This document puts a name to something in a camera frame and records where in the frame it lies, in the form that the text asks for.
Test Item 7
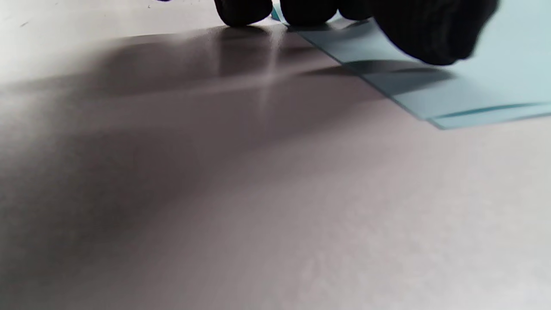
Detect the light blue paper sheet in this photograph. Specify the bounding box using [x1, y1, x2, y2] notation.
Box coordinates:
[270, 0, 551, 130]

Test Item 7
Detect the person's left hand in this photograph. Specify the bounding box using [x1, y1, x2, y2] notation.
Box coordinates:
[214, 0, 501, 66]

